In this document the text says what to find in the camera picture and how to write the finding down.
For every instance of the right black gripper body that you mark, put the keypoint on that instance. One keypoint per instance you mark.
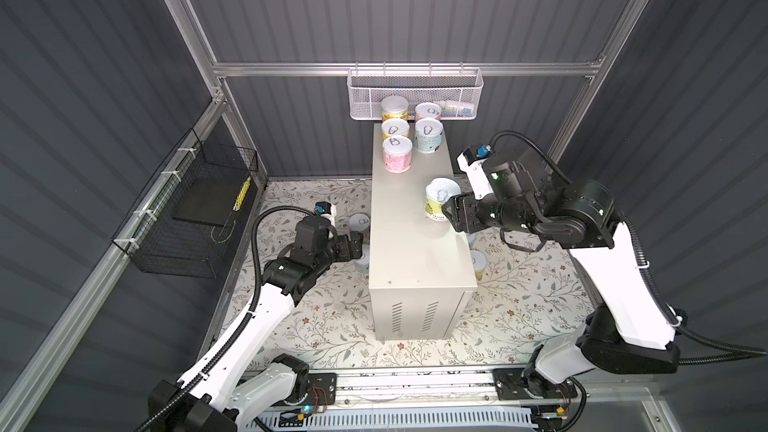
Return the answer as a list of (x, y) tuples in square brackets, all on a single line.
[(469, 213)]

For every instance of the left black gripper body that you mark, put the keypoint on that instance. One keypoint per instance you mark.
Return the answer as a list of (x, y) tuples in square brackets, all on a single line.
[(340, 251)]

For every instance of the teal label can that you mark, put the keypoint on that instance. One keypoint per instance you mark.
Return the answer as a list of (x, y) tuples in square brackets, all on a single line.
[(362, 265)]

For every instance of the pink label can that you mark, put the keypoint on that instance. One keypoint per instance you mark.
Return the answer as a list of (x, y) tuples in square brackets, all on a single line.
[(397, 153), (427, 110)]

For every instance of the yellow label can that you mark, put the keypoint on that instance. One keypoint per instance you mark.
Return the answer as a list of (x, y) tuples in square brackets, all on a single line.
[(394, 127)]

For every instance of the green orange label can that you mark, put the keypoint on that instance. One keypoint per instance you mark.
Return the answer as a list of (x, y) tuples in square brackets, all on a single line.
[(394, 107)]

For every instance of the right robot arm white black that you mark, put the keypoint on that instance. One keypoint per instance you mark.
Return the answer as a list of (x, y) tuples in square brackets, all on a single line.
[(633, 330)]

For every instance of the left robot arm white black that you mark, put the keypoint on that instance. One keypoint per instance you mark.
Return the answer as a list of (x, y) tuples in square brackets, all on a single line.
[(212, 395)]

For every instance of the white metal cabinet counter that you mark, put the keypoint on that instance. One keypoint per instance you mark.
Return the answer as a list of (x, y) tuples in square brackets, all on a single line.
[(421, 276)]

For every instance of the floral patterned mat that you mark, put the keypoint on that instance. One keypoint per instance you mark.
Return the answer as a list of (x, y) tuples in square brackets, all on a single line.
[(522, 299)]

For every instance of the tubes in white basket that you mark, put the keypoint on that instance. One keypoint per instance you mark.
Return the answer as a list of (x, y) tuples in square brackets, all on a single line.
[(457, 109)]

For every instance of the white wire mesh basket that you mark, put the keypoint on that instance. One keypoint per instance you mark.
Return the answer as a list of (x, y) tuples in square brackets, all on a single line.
[(368, 86)]

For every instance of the black wire wall basket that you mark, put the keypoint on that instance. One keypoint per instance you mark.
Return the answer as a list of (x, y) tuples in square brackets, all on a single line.
[(187, 227)]

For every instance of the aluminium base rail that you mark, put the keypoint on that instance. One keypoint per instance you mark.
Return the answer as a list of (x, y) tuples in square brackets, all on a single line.
[(464, 398)]

